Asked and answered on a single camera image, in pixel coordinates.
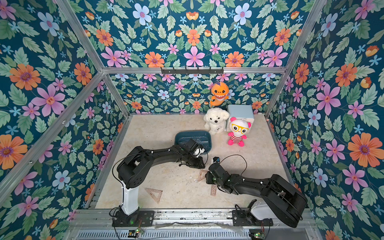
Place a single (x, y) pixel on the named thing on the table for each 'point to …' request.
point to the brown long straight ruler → (213, 190)
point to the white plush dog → (215, 120)
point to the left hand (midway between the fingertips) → (206, 166)
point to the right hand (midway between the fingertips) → (206, 176)
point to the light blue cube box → (244, 111)
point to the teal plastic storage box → (203, 137)
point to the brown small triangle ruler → (202, 174)
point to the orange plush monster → (220, 91)
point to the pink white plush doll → (239, 129)
